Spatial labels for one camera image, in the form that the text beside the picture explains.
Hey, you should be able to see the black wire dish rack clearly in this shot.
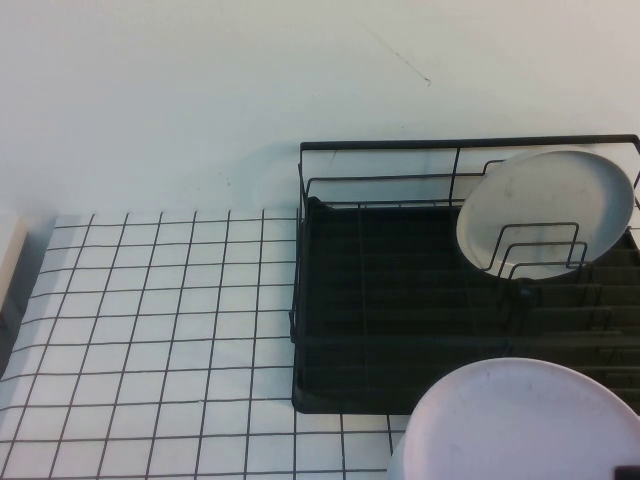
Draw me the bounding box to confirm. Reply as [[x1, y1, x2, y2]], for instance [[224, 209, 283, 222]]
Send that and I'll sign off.
[[288, 132, 640, 416]]

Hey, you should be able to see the grey round plate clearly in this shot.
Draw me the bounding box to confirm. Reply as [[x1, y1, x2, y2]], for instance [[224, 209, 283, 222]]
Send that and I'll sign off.
[[455, 149, 636, 281]]

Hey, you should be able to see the black plastic drip tray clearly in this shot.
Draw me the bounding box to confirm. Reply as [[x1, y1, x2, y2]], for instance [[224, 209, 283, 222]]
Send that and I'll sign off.
[[292, 196, 640, 416]]

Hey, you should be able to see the white black-grid tablecloth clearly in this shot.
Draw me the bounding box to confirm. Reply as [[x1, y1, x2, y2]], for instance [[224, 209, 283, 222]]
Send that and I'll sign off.
[[0, 208, 416, 480]]

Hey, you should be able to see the beige wooden block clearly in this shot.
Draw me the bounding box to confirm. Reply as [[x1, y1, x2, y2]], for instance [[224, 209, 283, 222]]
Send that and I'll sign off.
[[0, 213, 32, 321]]

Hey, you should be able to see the pink round plate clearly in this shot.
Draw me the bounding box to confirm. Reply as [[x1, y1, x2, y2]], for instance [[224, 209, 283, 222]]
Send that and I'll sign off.
[[402, 356, 640, 480]]

